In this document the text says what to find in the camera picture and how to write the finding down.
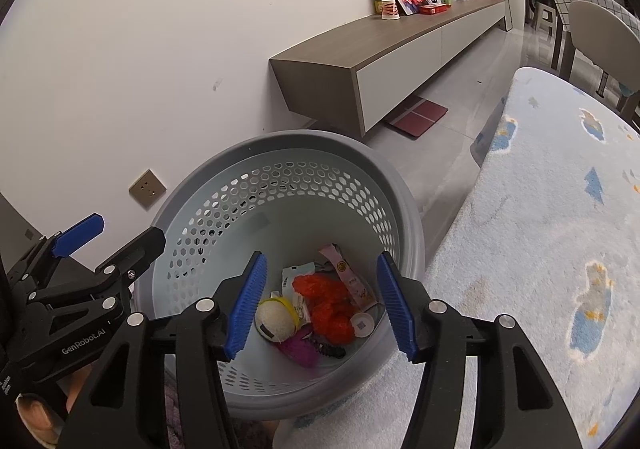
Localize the red flat box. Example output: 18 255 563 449
419 4 451 16

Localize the magenta pleated paper piece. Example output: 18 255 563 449
276 325 320 369

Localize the grey wall socket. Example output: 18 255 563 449
128 168 166 209

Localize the grey wooden stool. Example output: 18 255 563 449
533 2 558 38

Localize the pink snack wrapper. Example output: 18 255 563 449
320 244 378 311

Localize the person left hand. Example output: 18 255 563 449
15 365 93 448

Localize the grey round back chair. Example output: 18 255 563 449
560 0 640 123

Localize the grey perforated trash basket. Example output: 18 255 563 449
134 130 425 420

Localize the beige round ball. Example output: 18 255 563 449
254 299 298 344

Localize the checkered cloth dining table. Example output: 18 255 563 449
551 0 639 80

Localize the light blue patterned table cover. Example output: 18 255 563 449
290 65 640 449

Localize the floating grey TV cabinet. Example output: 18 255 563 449
270 0 506 137

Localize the dark purple grape bunch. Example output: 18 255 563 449
303 333 346 360

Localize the white bottle cap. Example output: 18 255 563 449
350 313 375 339

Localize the red white paper cup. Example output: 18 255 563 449
380 0 400 21

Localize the maroon floor scale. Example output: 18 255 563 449
383 94 448 140

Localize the red crumpled plastic trash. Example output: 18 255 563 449
293 273 357 346

